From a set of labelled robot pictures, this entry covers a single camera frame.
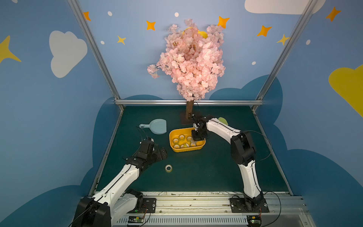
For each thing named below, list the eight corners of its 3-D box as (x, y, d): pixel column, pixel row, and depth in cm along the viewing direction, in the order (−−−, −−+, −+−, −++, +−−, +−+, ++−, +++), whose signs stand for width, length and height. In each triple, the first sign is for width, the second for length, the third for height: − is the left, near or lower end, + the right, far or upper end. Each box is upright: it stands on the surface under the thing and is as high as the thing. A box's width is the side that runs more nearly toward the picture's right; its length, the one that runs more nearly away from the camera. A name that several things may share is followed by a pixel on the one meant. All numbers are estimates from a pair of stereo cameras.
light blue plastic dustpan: (138, 133, 106) (137, 132, 104) (141, 120, 114) (141, 118, 113) (166, 134, 106) (166, 132, 105) (167, 120, 115) (167, 118, 113)
